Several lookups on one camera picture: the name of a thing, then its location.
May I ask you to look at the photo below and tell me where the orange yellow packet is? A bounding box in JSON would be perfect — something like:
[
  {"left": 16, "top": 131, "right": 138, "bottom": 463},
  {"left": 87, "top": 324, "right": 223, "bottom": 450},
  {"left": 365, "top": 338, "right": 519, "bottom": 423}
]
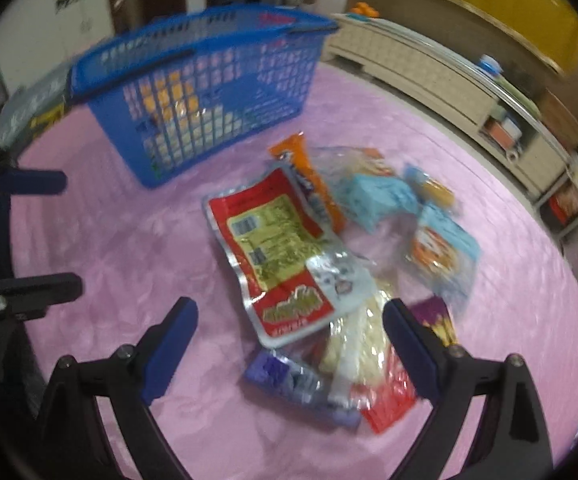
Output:
[{"left": 136, "top": 72, "right": 202, "bottom": 131}]

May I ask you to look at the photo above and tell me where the clear packet of white snacks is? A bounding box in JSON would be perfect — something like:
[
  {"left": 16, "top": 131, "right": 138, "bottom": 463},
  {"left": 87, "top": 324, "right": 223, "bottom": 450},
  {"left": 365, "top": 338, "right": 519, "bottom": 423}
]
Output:
[{"left": 319, "top": 280, "right": 404, "bottom": 396}]

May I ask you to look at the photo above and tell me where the light blue snack packet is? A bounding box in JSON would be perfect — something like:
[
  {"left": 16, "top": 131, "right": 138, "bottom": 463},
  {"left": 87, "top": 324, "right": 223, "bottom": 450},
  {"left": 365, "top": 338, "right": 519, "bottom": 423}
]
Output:
[{"left": 339, "top": 172, "right": 422, "bottom": 233}]

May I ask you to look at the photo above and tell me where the orange box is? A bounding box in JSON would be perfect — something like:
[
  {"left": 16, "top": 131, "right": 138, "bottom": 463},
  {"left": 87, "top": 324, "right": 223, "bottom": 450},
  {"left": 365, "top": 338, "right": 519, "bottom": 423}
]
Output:
[{"left": 484, "top": 115, "right": 524, "bottom": 148}]

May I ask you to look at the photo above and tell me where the red clear snack packet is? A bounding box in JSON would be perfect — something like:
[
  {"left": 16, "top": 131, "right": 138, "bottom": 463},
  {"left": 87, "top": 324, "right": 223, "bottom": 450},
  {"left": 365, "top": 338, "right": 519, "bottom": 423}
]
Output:
[{"left": 359, "top": 345, "right": 420, "bottom": 435}]

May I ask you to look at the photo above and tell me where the metal storage rack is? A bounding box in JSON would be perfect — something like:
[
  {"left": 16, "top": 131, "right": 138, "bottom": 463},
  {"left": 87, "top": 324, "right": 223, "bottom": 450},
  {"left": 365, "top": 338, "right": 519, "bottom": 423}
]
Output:
[{"left": 544, "top": 130, "right": 578, "bottom": 241}]

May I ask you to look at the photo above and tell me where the pink fluffy blanket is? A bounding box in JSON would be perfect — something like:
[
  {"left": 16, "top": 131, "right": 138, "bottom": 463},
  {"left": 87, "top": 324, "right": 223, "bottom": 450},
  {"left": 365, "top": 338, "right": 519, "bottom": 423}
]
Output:
[{"left": 6, "top": 57, "right": 578, "bottom": 480}]

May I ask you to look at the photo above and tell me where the clear blue orange snack packet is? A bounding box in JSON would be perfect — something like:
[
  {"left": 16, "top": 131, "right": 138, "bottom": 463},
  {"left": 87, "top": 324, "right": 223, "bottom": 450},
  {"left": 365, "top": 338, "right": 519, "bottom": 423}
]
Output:
[{"left": 403, "top": 204, "right": 482, "bottom": 311}]

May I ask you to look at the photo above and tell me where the blue plastic basket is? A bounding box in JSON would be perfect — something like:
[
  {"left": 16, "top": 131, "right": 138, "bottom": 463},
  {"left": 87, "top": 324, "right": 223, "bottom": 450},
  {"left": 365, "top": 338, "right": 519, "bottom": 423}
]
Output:
[{"left": 69, "top": 4, "right": 340, "bottom": 190}]

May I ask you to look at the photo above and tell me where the clear cartoon print packet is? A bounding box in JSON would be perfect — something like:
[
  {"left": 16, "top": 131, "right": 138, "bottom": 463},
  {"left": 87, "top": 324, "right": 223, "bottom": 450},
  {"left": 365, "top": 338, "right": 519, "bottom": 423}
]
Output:
[{"left": 306, "top": 249, "right": 377, "bottom": 316}]

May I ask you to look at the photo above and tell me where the small blue orange snack packet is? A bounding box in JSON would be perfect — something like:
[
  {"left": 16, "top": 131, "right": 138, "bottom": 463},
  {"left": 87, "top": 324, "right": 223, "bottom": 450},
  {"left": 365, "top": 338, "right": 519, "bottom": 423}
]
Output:
[{"left": 403, "top": 164, "right": 457, "bottom": 208}]

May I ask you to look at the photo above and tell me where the purple yellow snack packet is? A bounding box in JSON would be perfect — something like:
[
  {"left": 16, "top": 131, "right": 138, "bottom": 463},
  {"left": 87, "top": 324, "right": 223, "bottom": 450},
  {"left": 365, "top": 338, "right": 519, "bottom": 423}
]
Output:
[{"left": 411, "top": 296, "right": 460, "bottom": 346}]

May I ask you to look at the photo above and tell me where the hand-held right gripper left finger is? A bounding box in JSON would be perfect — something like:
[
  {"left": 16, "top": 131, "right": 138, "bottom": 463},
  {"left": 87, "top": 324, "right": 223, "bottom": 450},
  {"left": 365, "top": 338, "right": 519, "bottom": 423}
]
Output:
[{"left": 36, "top": 296, "right": 200, "bottom": 480}]

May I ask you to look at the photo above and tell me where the grey patterned mat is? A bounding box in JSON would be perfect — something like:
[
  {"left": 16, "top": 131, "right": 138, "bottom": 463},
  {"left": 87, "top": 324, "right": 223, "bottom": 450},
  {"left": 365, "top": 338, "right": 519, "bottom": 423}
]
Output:
[{"left": 0, "top": 62, "right": 77, "bottom": 146}]

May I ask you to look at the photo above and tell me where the brown cardboard box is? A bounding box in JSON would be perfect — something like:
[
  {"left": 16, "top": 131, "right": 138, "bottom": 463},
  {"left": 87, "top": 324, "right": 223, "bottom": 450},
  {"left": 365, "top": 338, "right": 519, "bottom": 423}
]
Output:
[{"left": 539, "top": 90, "right": 578, "bottom": 151}]

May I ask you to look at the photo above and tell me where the beige low cabinet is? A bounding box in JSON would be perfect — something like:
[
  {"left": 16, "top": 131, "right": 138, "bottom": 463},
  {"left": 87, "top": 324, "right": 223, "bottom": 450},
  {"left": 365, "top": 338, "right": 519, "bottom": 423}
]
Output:
[{"left": 321, "top": 12, "right": 578, "bottom": 211}]

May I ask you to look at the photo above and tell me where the clear packet with orange top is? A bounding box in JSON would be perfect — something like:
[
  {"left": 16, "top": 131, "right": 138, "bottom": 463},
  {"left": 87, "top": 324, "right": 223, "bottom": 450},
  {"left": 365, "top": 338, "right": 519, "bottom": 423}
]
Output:
[{"left": 314, "top": 145, "right": 397, "bottom": 196}]

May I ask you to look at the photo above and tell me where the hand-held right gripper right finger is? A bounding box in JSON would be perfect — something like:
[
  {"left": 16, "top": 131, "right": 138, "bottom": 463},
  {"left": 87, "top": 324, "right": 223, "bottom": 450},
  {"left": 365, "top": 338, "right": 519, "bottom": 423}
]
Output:
[{"left": 383, "top": 298, "right": 554, "bottom": 480}]

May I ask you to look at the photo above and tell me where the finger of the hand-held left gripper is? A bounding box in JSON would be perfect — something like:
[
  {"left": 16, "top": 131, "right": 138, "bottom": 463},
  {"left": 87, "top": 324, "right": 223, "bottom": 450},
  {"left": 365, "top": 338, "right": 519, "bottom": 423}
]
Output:
[
  {"left": 0, "top": 272, "right": 84, "bottom": 323},
  {"left": 0, "top": 149, "right": 68, "bottom": 206}
]

